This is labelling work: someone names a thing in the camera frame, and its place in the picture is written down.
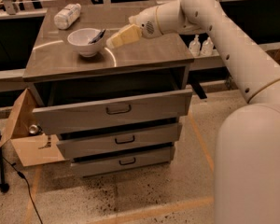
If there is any white bowl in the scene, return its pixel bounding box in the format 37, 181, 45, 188
67, 28, 103, 57

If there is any middle grey drawer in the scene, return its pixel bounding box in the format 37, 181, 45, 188
57, 122, 182, 159

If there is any right sanitizer pump bottle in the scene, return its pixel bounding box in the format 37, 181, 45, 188
201, 37, 214, 56

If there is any sanitizer pump bottle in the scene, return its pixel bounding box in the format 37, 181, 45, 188
189, 35, 201, 57
201, 37, 214, 56

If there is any bottom grey drawer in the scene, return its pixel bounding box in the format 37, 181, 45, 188
71, 146, 175, 176

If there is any open cardboard box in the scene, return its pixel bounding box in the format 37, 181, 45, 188
0, 89, 64, 166

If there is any top grey drawer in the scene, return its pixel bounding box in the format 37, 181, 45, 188
33, 90, 192, 134

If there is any grey drawer cabinet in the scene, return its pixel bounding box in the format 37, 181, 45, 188
23, 8, 193, 164

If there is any black floor cable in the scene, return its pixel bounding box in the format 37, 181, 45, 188
0, 140, 44, 224

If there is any dark rxbar blueberry bar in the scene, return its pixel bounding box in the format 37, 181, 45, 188
88, 29, 105, 44

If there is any metal can in box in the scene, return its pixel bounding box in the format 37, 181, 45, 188
28, 124, 41, 135

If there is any white plastic bottle lying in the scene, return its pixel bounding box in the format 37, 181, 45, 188
54, 4, 81, 30

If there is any grey drawer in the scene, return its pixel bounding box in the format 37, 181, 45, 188
33, 90, 192, 134
57, 122, 182, 159
71, 146, 175, 176

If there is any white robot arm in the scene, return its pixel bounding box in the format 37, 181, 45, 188
106, 0, 280, 224

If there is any left sanitizer pump bottle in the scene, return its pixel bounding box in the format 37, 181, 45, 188
189, 35, 201, 57

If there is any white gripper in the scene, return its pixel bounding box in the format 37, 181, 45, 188
106, 7, 162, 49

